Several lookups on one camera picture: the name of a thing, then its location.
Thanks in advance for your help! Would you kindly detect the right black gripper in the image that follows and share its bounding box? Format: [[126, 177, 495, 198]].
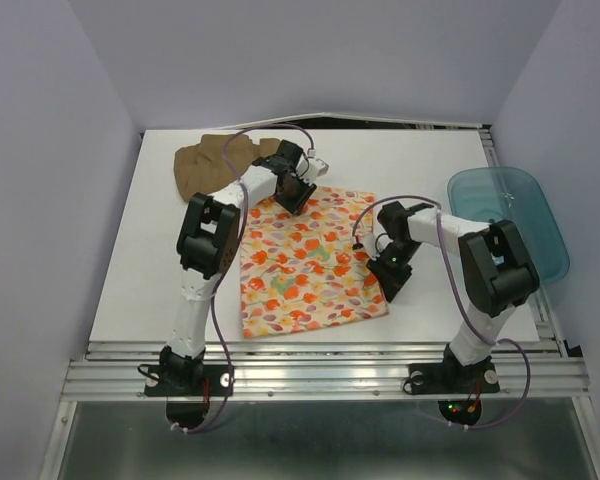
[[367, 239, 421, 301]]

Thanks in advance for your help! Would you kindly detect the orange floral skirt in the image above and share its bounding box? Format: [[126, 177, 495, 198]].
[[240, 187, 389, 339]]

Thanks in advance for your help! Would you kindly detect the brown pleated skirt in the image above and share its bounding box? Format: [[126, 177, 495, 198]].
[[173, 134, 280, 203]]

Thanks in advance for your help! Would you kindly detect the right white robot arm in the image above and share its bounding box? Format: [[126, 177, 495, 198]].
[[352, 196, 540, 390]]

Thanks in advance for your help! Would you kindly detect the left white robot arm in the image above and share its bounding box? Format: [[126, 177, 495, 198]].
[[159, 140, 328, 394]]

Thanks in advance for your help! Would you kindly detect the blue plastic basket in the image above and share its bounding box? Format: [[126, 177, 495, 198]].
[[447, 167, 570, 285]]

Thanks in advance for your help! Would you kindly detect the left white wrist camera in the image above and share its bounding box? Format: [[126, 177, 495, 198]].
[[296, 148, 329, 184]]

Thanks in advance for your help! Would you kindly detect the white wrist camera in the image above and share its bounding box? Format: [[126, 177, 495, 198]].
[[296, 148, 329, 184], [353, 233, 385, 259]]

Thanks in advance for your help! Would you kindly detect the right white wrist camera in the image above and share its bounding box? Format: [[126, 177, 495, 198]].
[[353, 233, 385, 259]]

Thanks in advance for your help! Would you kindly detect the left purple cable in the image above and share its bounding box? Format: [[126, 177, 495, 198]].
[[169, 124, 317, 435]]

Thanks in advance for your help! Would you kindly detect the purple cable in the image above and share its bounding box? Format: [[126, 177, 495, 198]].
[[169, 124, 317, 435], [352, 194, 534, 431]]

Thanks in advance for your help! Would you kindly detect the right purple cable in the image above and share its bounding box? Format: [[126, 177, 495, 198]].
[[352, 194, 534, 431]]

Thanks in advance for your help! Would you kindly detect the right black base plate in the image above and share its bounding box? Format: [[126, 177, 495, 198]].
[[402, 361, 500, 427]]

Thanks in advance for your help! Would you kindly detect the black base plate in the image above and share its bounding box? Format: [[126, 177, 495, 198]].
[[402, 361, 500, 427], [136, 363, 235, 435]]

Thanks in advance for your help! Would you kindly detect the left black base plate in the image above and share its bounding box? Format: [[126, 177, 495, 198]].
[[136, 363, 235, 435]]

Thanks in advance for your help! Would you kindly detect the aluminium rail frame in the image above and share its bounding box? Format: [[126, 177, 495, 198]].
[[41, 278, 600, 479]]

